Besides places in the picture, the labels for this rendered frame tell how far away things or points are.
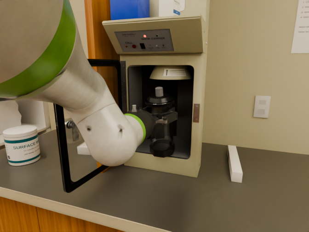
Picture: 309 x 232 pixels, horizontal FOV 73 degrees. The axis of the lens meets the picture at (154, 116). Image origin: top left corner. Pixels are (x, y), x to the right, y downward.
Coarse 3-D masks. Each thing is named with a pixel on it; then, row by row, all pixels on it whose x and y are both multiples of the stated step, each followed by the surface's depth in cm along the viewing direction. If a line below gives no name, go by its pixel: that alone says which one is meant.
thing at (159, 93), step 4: (156, 88) 75; (160, 88) 75; (156, 92) 76; (160, 92) 75; (152, 96) 77; (156, 96) 76; (160, 96) 76; (164, 96) 76; (168, 96) 76; (148, 100) 76; (152, 100) 75; (156, 100) 74; (160, 100) 74; (164, 100) 74; (168, 100) 75
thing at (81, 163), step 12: (108, 72) 74; (108, 84) 75; (72, 120) 62; (72, 144) 63; (84, 144) 68; (60, 156) 60; (72, 156) 64; (84, 156) 68; (72, 168) 64; (84, 168) 69; (96, 168) 74; (72, 180) 65
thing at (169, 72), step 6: (156, 66) 83; (162, 66) 80; (168, 66) 79; (174, 66) 79; (180, 66) 80; (186, 66) 82; (156, 72) 82; (162, 72) 80; (168, 72) 79; (174, 72) 79; (180, 72) 79; (186, 72) 81; (150, 78) 84; (156, 78) 81; (162, 78) 79; (168, 78) 79; (174, 78) 78; (180, 78) 79; (186, 78) 80
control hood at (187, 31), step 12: (108, 24) 68; (120, 24) 67; (132, 24) 66; (144, 24) 65; (156, 24) 64; (168, 24) 63; (180, 24) 62; (192, 24) 61; (204, 24) 66; (180, 36) 66; (192, 36) 64; (204, 36) 69; (120, 48) 76; (180, 48) 70; (192, 48) 68
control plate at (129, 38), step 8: (120, 32) 70; (128, 32) 69; (136, 32) 68; (144, 32) 67; (152, 32) 67; (160, 32) 66; (168, 32) 65; (120, 40) 72; (128, 40) 72; (136, 40) 71; (144, 40) 70; (152, 40) 69; (160, 40) 68; (168, 40) 68; (128, 48) 75; (136, 48) 74; (152, 48) 72; (160, 48) 71; (168, 48) 71
